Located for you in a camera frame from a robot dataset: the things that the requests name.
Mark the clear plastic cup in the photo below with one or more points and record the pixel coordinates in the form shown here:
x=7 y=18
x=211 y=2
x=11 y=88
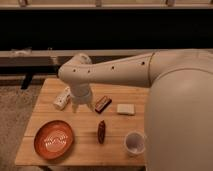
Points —
x=134 y=143

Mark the white sponge block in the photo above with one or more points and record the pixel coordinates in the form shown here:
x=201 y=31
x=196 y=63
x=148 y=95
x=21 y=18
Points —
x=126 y=109

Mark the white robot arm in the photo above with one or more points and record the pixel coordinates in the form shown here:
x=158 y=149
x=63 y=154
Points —
x=178 y=118

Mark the wooden table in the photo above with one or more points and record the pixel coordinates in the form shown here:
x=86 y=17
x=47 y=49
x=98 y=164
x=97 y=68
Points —
x=86 y=150

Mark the long grey bench rail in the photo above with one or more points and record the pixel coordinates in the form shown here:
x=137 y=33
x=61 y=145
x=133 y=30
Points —
x=53 y=57

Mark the orange round bowl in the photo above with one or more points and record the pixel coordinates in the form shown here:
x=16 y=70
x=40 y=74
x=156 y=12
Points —
x=53 y=139

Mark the white lying bottle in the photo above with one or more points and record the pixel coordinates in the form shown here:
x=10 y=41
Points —
x=62 y=99

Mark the dark brown snack bar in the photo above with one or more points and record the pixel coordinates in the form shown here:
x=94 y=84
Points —
x=102 y=103

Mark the dark red sausage stick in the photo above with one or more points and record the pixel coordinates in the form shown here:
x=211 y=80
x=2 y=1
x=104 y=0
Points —
x=101 y=132

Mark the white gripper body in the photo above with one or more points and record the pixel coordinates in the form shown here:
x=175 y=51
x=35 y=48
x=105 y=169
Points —
x=81 y=93

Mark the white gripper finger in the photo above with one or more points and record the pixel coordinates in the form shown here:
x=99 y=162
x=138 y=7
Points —
x=74 y=107
x=91 y=106

